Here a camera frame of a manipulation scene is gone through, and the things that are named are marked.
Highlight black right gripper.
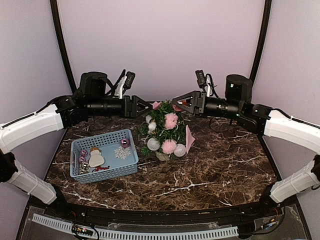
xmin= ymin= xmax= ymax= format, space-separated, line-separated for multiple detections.
xmin=172 ymin=90 xmax=243 ymax=120

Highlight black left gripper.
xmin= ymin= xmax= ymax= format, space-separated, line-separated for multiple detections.
xmin=86 ymin=94 xmax=153 ymax=118

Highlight shiny pink bauble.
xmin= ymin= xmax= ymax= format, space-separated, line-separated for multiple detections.
xmin=172 ymin=104 xmax=184 ymax=113

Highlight pink fabric bow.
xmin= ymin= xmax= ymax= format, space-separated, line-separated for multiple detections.
xmin=151 ymin=101 xmax=162 ymax=110

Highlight pink fluffy pompom ornament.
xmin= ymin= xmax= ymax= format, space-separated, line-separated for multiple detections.
xmin=164 ymin=112 xmax=179 ymax=130

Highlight small green christmas tree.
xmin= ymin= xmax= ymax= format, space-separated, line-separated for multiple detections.
xmin=137 ymin=100 xmax=190 ymax=160

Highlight pink fabric triangle piece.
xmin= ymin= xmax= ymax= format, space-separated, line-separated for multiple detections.
xmin=185 ymin=125 xmax=196 ymax=154

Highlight white ball string lights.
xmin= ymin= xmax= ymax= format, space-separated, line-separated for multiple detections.
xmin=145 ymin=110 xmax=187 ymax=157

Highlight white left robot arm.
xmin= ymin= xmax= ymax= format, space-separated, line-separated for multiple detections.
xmin=0 ymin=70 xmax=153 ymax=218

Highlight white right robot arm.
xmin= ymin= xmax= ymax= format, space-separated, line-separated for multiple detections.
xmin=172 ymin=70 xmax=320 ymax=217

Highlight white snowflake ornament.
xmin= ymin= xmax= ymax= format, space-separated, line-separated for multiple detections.
xmin=114 ymin=146 xmax=132 ymax=160

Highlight light blue plastic basket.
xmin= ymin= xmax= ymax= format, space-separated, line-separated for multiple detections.
xmin=69 ymin=129 xmax=139 ymax=184

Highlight white snowman ornament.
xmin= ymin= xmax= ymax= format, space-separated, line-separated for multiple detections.
xmin=88 ymin=147 xmax=105 ymax=168

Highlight white perforated cable tray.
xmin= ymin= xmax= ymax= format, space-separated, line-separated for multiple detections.
xmin=31 ymin=214 xmax=240 ymax=240

